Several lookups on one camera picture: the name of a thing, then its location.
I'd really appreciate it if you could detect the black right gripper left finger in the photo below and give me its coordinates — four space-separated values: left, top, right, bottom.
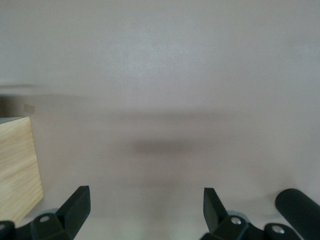
29 185 91 240

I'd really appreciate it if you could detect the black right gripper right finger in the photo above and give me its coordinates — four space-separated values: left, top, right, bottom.
199 187 251 240

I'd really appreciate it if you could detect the light wooden drawer cabinet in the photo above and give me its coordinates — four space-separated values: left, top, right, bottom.
0 115 45 226

